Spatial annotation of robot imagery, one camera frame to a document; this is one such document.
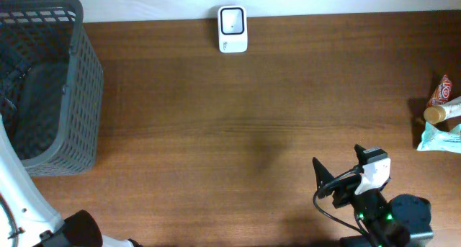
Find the cream tube with gold cap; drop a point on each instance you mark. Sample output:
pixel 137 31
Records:
pixel 440 113

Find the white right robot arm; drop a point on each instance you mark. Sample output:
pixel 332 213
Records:
pixel 402 221

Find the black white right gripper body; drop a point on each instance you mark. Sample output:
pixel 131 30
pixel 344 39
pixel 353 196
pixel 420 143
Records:
pixel 347 186

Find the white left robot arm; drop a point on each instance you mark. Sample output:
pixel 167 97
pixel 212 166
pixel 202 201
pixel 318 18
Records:
pixel 32 220

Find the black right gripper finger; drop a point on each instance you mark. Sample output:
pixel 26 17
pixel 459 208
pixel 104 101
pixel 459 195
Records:
pixel 361 155
pixel 323 176

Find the dark grey plastic basket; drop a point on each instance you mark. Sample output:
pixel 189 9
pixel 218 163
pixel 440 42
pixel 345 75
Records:
pixel 51 86

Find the teal packet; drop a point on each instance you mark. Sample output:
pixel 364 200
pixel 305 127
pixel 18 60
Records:
pixel 433 139

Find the white barcode scanner box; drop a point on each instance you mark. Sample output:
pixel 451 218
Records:
pixel 232 29

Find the red orange snack wrapper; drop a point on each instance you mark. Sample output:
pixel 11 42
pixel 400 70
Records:
pixel 441 93

